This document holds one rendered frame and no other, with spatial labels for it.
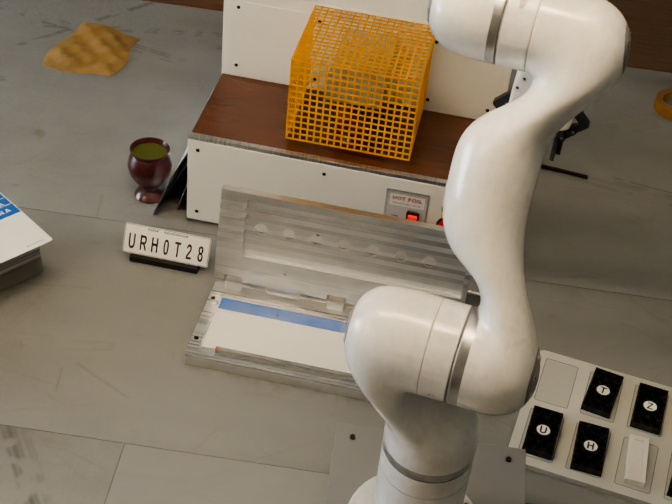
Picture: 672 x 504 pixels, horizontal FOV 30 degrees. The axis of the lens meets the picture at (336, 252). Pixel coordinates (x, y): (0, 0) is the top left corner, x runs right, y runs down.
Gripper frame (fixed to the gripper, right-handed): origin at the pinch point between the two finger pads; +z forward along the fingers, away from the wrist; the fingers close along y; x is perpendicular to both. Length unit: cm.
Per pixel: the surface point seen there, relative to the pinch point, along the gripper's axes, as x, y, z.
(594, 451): -28, 22, 35
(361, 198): 5.9, -28.8, 26.0
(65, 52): 44, -109, 40
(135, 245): -12, -65, 35
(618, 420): -18.6, 24.7, 36.8
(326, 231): -9.3, -30.5, 22.0
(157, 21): 67, -98, 43
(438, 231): -6.9, -11.8, 17.5
